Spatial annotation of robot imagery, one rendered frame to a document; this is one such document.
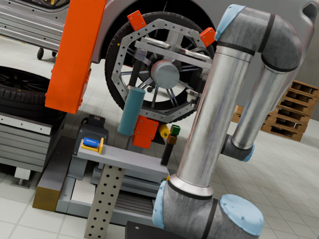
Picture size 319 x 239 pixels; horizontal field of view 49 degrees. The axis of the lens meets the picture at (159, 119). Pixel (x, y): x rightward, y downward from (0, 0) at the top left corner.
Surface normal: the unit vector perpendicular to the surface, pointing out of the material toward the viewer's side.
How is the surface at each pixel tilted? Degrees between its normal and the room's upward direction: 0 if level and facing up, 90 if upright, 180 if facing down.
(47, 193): 90
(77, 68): 90
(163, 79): 90
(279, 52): 123
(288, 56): 107
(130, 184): 90
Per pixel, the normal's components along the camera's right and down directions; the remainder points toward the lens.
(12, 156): 0.12, 0.27
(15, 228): 0.30, -0.93
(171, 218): -0.22, 0.19
